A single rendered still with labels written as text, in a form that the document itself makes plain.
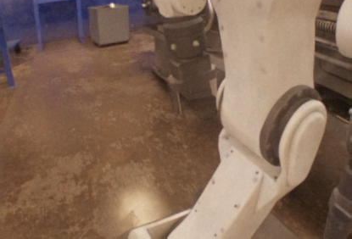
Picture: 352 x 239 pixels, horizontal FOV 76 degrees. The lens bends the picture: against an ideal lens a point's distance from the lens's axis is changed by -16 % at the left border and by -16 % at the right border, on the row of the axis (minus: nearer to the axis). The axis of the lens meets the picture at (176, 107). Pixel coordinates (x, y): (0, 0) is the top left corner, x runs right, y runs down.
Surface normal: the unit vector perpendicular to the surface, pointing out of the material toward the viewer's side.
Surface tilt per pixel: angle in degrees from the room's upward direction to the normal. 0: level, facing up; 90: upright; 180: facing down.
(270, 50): 90
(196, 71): 90
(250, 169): 60
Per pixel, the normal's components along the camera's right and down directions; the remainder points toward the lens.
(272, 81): 0.45, 0.39
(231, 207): -0.78, -0.27
